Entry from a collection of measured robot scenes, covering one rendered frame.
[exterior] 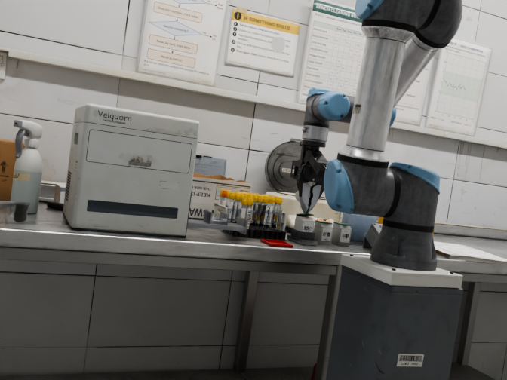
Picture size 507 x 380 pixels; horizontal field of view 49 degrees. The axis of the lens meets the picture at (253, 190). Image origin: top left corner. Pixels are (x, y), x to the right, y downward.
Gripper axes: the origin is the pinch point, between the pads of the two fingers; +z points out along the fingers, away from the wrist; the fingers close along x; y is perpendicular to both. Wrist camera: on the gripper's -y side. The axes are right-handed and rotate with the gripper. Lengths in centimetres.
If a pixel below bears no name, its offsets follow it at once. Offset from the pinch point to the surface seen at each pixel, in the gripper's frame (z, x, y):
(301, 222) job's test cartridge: 3.6, 2.0, -0.9
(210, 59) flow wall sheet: -47, 17, 57
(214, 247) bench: 11.0, 31.2, -10.6
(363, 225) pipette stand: 3.4, -23.1, 4.2
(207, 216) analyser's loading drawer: 4.1, 31.2, -2.6
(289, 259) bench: 13.0, 9.5, -10.6
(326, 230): 5.4, -7.0, -0.5
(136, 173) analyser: -5, 52, -7
